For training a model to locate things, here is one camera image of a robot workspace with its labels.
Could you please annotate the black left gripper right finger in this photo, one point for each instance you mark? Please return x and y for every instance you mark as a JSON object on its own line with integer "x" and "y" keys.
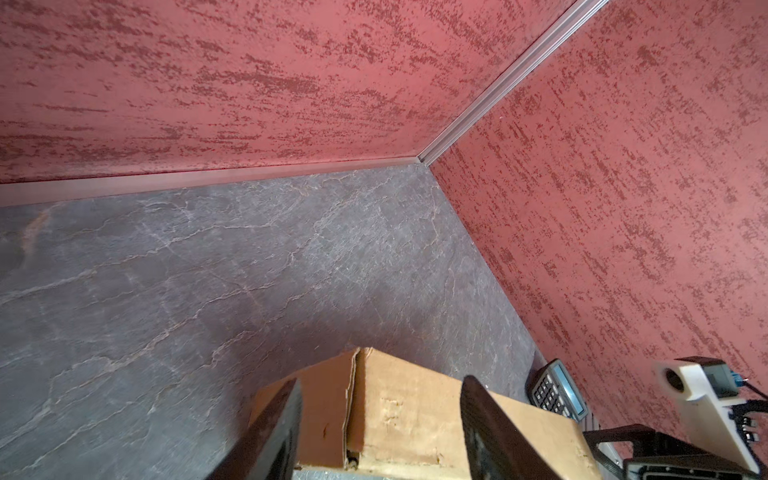
{"x": 495, "y": 447}

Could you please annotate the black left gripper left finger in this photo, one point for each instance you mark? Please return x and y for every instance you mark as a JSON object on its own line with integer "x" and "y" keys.
{"x": 269, "y": 447}

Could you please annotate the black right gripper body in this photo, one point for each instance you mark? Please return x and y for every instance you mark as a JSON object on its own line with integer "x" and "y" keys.
{"x": 656, "y": 455}

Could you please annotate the brown cardboard box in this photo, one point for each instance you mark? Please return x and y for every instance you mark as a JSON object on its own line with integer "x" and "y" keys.
{"x": 371, "y": 413}

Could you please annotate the black calculator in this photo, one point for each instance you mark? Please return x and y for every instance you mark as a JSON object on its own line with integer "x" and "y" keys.
{"x": 554, "y": 390}

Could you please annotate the right rear aluminium corner post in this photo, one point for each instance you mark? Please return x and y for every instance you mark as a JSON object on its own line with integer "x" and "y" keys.
{"x": 576, "y": 16}

